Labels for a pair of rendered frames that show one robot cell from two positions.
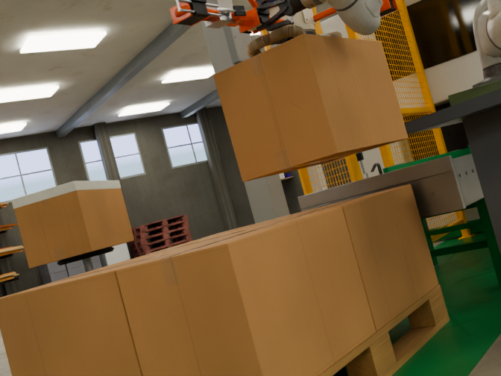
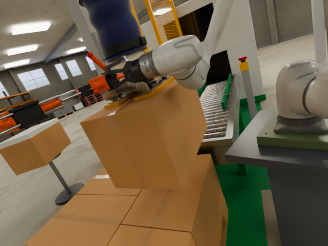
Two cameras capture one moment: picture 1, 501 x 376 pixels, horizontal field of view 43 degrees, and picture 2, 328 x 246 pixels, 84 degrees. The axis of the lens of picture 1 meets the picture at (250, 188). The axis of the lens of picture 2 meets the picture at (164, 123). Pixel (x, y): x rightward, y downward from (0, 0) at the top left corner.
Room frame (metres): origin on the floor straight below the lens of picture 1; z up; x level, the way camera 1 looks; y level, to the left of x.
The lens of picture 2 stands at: (1.36, -0.25, 1.24)
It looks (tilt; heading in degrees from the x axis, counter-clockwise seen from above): 18 degrees down; 354
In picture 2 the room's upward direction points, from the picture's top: 21 degrees counter-clockwise
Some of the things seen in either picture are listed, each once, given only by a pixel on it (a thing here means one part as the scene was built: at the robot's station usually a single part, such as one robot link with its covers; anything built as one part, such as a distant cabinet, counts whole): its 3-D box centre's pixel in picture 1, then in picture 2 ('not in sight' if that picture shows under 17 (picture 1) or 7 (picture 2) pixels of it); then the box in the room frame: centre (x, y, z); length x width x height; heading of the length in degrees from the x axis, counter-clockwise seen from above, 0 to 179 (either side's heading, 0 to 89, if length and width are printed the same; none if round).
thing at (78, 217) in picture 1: (77, 221); (38, 144); (3.80, 1.06, 0.82); 0.60 x 0.40 x 0.40; 168
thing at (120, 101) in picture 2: not in sight; (127, 92); (2.44, -0.23, 1.14); 0.34 x 0.10 x 0.05; 145
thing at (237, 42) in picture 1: (238, 39); (103, 46); (3.75, -0.17, 1.62); 0.20 x 0.05 x 0.30; 145
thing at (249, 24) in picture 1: (254, 21); (104, 82); (2.18, -0.17, 1.24); 0.10 x 0.08 x 0.06; 55
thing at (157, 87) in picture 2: not in sight; (155, 84); (2.33, -0.39, 1.14); 0.34 x 0.10 x 0.05; 145
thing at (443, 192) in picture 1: (377, 209); (189, 157); (2.61, -0.48, 0.48); 0.70 x 0.03 x 0.15; 55
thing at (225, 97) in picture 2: not in sight; (230, 85); (3.71, -1.58, 0.60); 1.60 x 0.11 x 0.09; 145
